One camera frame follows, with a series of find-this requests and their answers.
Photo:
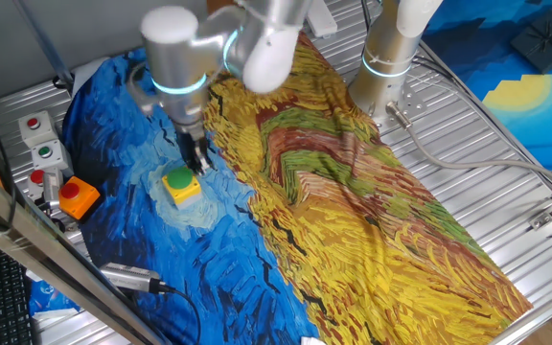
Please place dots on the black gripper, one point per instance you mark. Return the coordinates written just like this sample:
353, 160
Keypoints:
192, 144

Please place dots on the yellow box with green button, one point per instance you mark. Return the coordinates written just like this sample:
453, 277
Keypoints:
180, 179

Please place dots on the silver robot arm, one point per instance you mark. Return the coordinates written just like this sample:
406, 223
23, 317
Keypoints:
180, 52

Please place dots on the orange box with red button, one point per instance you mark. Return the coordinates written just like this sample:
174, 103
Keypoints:
82, 203

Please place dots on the grey box with green button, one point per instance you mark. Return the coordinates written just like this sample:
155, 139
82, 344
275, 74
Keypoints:
48, 155

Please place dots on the grey box with red button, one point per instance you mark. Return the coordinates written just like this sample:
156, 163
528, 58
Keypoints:
35, 178
34, 129

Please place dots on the painted wheatfield cloth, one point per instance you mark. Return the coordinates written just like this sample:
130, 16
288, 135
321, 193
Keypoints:
352, 215

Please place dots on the white power strip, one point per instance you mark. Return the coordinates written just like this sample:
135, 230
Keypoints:
325, 21

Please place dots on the grey pole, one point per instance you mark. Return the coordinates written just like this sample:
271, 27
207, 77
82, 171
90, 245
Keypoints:
46, 48

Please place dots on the blue poster with yellow sun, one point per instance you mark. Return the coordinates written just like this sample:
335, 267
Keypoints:
544, 124

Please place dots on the black gift box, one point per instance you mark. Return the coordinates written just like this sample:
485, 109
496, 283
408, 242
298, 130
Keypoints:
549, 40

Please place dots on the silver ribbed camera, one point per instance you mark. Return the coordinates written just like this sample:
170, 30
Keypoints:
127, 277

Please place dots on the metal frame beam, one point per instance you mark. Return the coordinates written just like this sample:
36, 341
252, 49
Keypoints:
41, 239

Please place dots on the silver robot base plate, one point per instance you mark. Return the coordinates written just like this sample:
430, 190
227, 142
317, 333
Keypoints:
412, 103

